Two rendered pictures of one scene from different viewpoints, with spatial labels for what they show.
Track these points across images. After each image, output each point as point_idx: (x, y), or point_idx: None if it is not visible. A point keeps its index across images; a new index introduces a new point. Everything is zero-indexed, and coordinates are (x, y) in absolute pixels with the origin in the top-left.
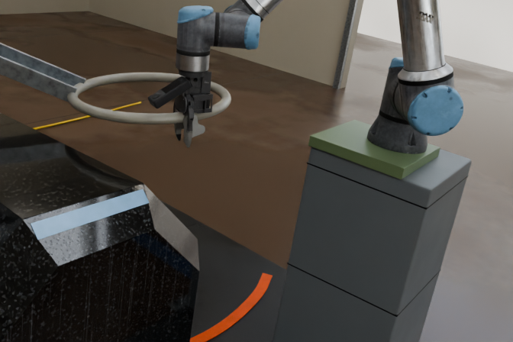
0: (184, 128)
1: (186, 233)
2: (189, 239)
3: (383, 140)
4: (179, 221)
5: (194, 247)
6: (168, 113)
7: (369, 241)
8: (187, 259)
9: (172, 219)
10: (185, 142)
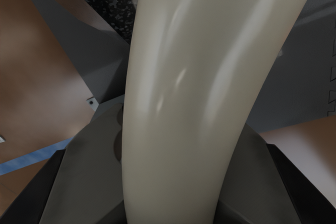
0: (109, 147)
1: (96, 18)
2: (97, 21)
3: None
4: (84, 2)
5: (100, 27)
6: (189, 138)
7: None
8: None
9: None
10: (113, 104)
